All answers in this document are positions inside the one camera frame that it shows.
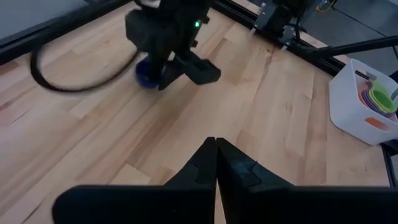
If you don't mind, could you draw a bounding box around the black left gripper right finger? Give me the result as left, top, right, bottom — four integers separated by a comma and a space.
216, 138, 295, 187

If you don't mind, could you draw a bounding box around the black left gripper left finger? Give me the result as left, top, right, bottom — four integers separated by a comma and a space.
164, 136, 218, 187

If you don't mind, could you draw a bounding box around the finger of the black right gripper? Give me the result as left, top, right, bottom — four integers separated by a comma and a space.
158, 61, 185, 91
150, 52, 166, 89

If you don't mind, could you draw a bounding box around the dark blue measuring cup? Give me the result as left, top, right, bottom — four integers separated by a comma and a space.
134, 57, 167, 90

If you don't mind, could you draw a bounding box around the red measuring cup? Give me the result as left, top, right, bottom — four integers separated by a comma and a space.
359, 83, 369, 110

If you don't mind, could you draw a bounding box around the orange measuring cup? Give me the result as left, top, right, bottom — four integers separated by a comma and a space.
357, 81, 391, 132

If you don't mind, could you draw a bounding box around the yellow measuring cup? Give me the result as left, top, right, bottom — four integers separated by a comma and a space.
368, 80, 397, 114

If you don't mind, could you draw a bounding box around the white plastic basket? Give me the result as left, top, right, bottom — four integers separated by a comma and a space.
328, 58, 398, 146

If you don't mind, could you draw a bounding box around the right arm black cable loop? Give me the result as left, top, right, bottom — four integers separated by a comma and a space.
29, 43, 141, 93

